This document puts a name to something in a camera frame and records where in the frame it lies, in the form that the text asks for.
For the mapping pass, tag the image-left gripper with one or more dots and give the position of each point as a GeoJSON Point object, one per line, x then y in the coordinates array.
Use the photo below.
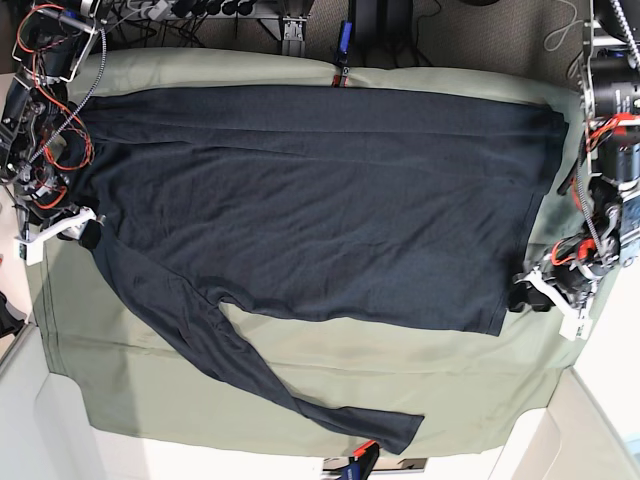
{"type": "Point", "coordinates": [71, 222]}

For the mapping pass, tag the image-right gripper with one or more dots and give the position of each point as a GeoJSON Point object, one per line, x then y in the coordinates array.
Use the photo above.
{"type": "Point", "coordinates": [566, 277]}

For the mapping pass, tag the dark navy long-sleeve T-shirt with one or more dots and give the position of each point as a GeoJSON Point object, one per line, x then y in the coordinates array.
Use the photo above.
{"type": "Point", "coordinates": [407, 208]}

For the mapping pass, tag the black object left edge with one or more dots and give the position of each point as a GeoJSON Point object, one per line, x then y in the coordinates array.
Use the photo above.
{"type": "Point", "coordinates": [9, 324]}

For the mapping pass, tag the green table cloth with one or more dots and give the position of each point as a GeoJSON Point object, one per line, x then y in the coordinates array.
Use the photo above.
{"type": "Point", "coordinates": [470, 388]}

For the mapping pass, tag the orange blue clamp bottom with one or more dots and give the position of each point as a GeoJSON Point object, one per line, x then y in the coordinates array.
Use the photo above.
{"type": "Point", "coordinates": [362, 462]}

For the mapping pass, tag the grey power strip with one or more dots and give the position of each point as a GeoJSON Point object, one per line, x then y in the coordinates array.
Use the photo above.
{"type": "Point", "coordinates": [183, 10]}

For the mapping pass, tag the black power adapter right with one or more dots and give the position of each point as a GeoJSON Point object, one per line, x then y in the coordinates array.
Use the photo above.
{"type": "Point", "coordinates": [397, 16]}

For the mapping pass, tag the black power adapter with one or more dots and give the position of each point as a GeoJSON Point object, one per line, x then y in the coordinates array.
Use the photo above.
{"type": "Point", "coordinates": [363, 15]}
{"type": "Point", "coordinates": [397, 16]}

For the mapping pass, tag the black power adapter left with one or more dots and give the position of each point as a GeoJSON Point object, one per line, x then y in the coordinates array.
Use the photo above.
{"type": "Point", "coordinates": [363, 15]}

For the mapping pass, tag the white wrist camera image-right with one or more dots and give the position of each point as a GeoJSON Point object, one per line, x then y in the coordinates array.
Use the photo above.
{"type": "Point", "coordinates": [573, 328]}

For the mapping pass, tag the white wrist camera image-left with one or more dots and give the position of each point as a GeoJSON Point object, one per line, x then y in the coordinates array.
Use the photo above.
{"type": "Point", "coordinates": [31, 251]}

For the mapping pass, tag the metal table bracket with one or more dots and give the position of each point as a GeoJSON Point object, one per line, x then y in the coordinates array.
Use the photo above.
{"type": "Point", "coordinates": [293, 42]}

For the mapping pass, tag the blue handled clamp top-centre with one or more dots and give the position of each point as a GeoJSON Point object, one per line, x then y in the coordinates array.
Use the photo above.
{"type": "Point", "coordinates": [340, 79]}

